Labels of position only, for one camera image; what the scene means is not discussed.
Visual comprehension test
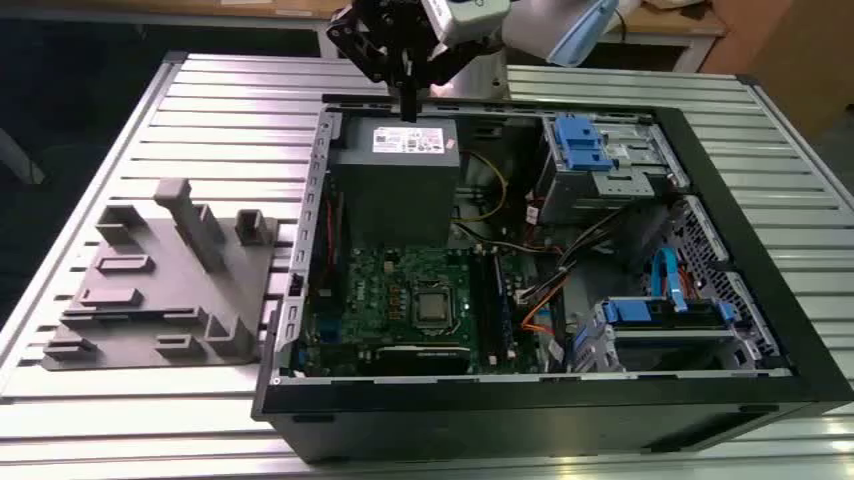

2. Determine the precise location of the orange wire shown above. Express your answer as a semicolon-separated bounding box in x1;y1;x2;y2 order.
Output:
520;294;560;336

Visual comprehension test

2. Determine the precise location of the black cable bundle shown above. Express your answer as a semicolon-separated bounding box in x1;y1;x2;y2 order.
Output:
520;199;642;301

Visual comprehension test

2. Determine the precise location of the black graphics card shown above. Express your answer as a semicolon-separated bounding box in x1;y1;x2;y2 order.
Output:
373;343;473;376

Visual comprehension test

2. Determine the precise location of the grey parts rack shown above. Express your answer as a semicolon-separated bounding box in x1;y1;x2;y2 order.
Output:
39;177;282;374

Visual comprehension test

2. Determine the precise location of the black open PC case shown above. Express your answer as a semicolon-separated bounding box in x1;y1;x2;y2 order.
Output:
250;92;854;464

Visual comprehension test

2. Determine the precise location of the blue disk carrier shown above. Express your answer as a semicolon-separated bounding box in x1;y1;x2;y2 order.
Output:
600;297;737;332

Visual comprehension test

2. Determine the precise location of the metal optical drive cage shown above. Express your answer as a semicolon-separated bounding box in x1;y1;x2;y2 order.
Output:
537;114;693;226

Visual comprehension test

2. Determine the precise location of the brown wooden cabinet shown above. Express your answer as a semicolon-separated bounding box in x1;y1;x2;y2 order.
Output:
700;0;854;146

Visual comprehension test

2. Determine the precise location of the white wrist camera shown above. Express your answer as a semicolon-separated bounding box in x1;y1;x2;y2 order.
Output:
420;0;509;51

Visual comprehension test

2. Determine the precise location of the grey power supply unit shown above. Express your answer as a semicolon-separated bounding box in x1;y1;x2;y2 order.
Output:
330;117;462;249

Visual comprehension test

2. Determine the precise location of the black CPU socket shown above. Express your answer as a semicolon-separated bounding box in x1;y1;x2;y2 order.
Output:
406;277;466;334

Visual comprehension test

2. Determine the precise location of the blue drive cage latch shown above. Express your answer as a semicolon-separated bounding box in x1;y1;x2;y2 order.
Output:
553;115;613;174

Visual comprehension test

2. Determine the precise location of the green motherboard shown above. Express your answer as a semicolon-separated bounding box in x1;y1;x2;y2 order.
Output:
297;244;556;376

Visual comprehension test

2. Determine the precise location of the yellow wire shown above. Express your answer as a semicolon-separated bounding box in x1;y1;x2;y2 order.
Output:
453;149;512;224

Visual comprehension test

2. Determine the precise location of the blue flat data cable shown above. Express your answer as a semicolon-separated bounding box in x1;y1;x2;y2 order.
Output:
650;247;690;314

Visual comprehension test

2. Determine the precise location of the silver CPU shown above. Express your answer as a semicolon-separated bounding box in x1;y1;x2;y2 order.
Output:
414;292;456;322

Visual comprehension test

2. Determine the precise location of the wooden desk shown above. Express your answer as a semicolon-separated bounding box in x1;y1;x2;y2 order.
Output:
0;0;730;71

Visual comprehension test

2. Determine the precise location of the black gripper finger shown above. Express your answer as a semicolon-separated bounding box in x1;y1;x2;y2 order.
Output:
326;9;412;123
409;42;464;123

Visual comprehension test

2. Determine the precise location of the grey chair leg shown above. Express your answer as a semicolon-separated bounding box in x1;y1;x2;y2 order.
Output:
0;127;47;186

